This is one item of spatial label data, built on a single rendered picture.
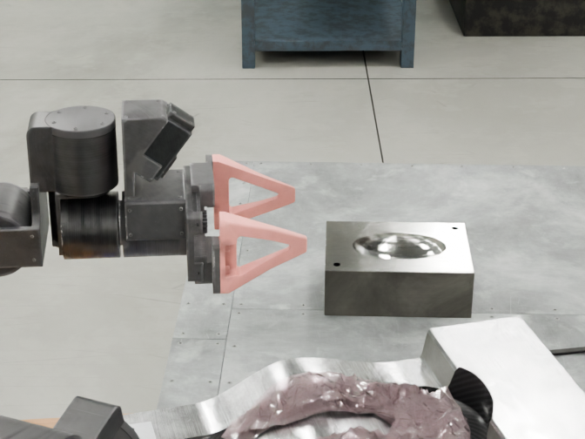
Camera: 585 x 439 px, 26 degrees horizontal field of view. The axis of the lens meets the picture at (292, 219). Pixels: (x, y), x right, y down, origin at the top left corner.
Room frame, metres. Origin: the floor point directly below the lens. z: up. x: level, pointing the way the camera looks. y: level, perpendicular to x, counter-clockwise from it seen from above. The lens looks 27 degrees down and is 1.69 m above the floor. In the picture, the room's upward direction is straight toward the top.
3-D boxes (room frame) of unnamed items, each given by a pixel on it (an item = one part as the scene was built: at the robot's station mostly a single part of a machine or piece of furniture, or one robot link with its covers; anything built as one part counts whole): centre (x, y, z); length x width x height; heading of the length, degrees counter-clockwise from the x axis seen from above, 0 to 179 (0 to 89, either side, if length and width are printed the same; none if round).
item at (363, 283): (1.56, -0.15, 0.84); 0.20 x 0.15 x 0.07; 88
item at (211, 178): (1.01, 0.04, 1.20); 0.09 x 0.07 x 0.07; 96
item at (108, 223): (0.96, 0.17, 1.21); 0.07 x 0.06 x 0.07; 96
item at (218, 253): (0.94, 0.04, 1.20); 0.09 x 0.07 x 0.07; 96
